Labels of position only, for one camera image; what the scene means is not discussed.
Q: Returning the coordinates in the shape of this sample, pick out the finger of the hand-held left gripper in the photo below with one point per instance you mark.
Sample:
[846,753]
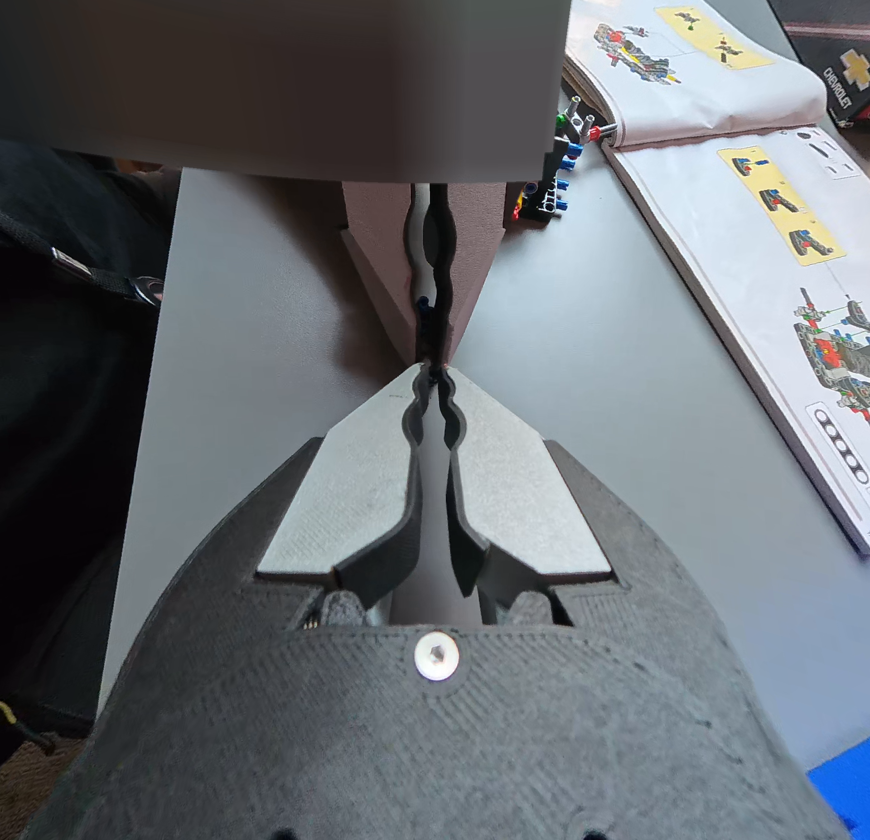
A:
[374,228]
[479,228]

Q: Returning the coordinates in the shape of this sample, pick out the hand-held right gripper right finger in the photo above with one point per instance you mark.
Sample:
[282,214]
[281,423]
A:
[523,500]

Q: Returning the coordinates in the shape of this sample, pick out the blue storage bin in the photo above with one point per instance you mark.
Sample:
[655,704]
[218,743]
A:
[849,792]

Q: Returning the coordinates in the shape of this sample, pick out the small black lego subassembly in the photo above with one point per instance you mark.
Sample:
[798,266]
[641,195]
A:
[427,337]

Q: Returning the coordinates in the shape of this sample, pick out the lego set box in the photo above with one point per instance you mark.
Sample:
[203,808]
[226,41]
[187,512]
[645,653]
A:
[836,38]

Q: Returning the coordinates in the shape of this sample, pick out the lego chassis assembly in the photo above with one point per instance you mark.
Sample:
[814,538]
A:
[550,194]

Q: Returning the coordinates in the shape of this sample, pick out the lego instruction booklet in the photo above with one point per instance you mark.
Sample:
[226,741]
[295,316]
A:
[747,194]

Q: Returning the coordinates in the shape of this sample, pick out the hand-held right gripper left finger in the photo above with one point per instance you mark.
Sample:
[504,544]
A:
[340,500]

